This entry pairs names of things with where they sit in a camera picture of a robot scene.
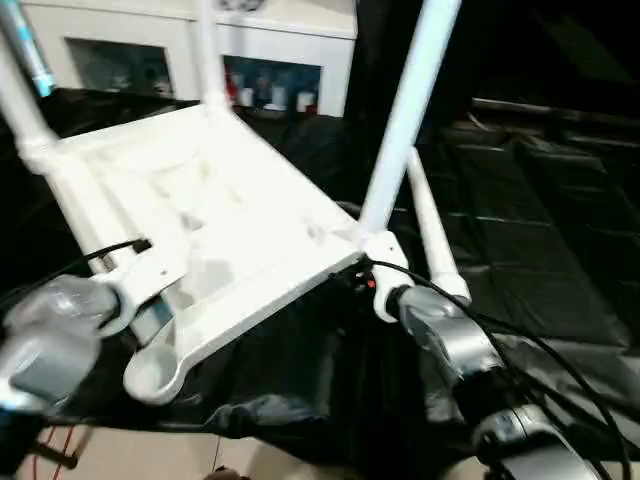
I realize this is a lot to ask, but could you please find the black rod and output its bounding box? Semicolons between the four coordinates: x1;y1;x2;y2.
39;439;79;469

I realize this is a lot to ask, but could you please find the white cabinet with glass doors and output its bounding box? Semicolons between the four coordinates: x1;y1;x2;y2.
22;0;357;117

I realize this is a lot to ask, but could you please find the black plastic mat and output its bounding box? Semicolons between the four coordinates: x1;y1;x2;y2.
0;87;640;471

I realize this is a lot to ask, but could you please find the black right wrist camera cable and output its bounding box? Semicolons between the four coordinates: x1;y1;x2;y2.
369;259;631;480

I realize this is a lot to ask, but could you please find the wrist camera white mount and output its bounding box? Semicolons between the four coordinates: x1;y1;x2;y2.
97;239;189;336
362;232;414;321

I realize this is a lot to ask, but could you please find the shiny crumpled foil object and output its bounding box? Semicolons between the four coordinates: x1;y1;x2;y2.
217;0;266;14

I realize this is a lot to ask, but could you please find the long grey metal bar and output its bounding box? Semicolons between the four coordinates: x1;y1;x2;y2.
472;97;640;124

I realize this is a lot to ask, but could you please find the thin red cable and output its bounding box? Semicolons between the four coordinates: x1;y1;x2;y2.
30;424;76;480

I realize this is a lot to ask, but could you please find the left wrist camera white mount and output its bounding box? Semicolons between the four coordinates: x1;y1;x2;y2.
97;239;189;336

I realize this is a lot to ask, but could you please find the white plastic table leg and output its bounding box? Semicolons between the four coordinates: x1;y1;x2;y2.
407;148;472;306
0;49;59;174
357;0;462;246
192;0;235;114

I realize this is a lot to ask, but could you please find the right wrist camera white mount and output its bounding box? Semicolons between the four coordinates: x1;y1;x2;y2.
362;232;414;321

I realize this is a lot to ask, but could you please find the white plastic table top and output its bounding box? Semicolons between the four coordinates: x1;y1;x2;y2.
19;102;371;406

